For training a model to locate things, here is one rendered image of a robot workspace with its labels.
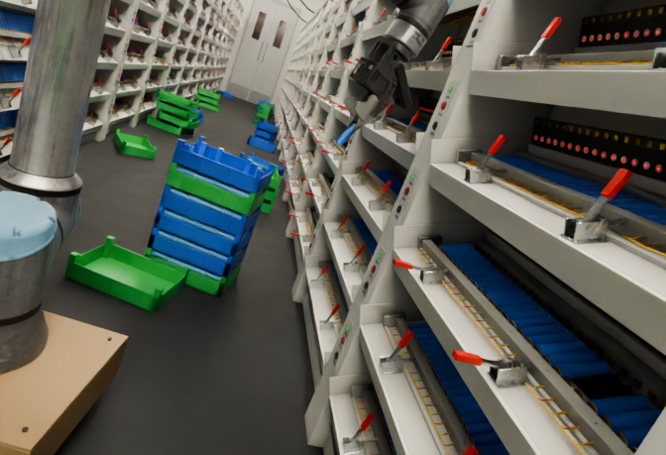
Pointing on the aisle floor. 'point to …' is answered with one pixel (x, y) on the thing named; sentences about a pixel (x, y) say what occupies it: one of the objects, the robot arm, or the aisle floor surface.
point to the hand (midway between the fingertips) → (356, 126)
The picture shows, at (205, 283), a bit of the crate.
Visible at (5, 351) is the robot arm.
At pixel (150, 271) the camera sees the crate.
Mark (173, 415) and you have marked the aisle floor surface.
